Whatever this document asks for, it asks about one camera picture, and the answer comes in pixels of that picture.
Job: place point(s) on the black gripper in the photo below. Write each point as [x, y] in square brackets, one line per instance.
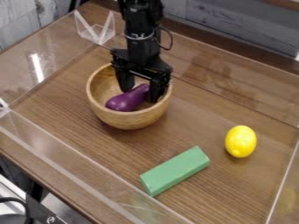
[140, 58]

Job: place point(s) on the purple toy eggplant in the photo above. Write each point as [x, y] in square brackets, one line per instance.
[127, 101]

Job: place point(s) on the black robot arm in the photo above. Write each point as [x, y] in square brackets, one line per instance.
[143, 15]

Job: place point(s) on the brown wooden bowl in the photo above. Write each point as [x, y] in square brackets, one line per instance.
[102, 88]

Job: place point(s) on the green rectangular block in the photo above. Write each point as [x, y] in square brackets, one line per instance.
[174, 171]

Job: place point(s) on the yellow toy lemon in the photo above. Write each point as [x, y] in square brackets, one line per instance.
[240, 141]

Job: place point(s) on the clear acrylic corner bracket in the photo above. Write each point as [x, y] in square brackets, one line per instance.
[99, 34]

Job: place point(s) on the clear acrylic tray wall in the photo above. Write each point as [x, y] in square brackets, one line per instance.
[80, 181]

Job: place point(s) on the black device with cable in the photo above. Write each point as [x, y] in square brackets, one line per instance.
[32, 215]

